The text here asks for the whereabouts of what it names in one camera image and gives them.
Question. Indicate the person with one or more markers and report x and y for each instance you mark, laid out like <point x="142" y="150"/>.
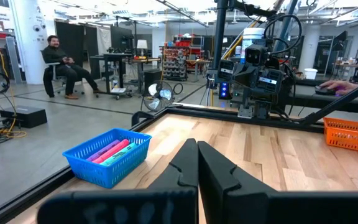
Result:
<point x="59" y="63"/>

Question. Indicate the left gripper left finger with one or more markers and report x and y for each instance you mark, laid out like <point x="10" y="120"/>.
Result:
<point x="185" y="168"/>

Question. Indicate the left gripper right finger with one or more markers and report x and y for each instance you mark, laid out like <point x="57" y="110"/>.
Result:
<point x="216" y="174"/>

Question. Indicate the white plastic bucket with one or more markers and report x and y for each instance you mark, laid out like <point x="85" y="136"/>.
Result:
<point x="310" y="73"/>

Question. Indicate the black computer monitor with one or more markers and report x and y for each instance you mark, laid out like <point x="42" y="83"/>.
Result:
<point x="121" y="39"/>

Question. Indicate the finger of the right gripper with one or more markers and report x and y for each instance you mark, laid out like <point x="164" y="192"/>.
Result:
<point x="253" y="81"/>
<point x="241" y="76"/>

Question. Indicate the white round pillar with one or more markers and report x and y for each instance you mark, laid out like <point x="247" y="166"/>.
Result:
<point x="309" y="46"/>
<point x="31" y="37"/>

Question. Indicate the person's hand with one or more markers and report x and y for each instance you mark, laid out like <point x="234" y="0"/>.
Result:
<point x="340" y="86"/>

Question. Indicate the white desk lampshade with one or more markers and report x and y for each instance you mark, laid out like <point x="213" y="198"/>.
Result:
<point x="141" y="44"/>

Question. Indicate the purple highlighter marker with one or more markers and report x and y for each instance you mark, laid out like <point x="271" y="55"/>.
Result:
<point x="104" y="150"/>

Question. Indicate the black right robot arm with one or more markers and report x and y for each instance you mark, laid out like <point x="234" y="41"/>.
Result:
<point x="278" y="71"/>

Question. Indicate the black floor platform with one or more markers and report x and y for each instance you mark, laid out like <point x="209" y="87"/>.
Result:
<point x="25" y="115"/>

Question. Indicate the black partition panel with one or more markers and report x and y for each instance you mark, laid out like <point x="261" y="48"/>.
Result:
<point x="70" y="40"/>

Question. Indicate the white blue spray canister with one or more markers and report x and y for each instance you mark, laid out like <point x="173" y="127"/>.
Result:
<point x="252" y="37"/>

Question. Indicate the black floor fan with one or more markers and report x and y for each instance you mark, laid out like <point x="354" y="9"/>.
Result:
<point x="158" y="96"/>

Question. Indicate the teal Sharpie highlighter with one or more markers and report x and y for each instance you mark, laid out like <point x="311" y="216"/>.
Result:
<point x="120" y="154"/>

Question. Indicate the shelving rack red bins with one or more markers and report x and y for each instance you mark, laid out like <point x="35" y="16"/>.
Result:
<point x="176" y="59"/>

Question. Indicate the pink highlighter marker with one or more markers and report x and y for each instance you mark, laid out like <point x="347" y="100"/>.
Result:
<point x="112" y="151"/>

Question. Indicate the black wheeled desk cart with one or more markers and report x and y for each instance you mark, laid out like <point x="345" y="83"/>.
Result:
<point x="117" y="71"/>

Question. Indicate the grey office chair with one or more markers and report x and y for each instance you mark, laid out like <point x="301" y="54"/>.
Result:
<point x="53" y="74"/>

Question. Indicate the blue plastic basket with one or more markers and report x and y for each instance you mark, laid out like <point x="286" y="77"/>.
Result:
<point x="104" y="174"/>

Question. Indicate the black power box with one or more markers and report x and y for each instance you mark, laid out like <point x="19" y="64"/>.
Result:
<point x="224" y="90"/>

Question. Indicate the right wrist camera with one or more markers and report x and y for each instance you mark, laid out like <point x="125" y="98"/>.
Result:
<point x="256" y="55"/>

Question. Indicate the black computer mouse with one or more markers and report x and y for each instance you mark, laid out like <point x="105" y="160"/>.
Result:
<point x="325" y="91"/>

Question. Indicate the black rig crossbar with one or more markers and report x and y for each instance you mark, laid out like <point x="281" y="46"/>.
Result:
<point x="337" y="104"/>

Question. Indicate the orange plastic basket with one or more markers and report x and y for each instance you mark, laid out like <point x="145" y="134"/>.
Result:
<point x="350" y="137"/>

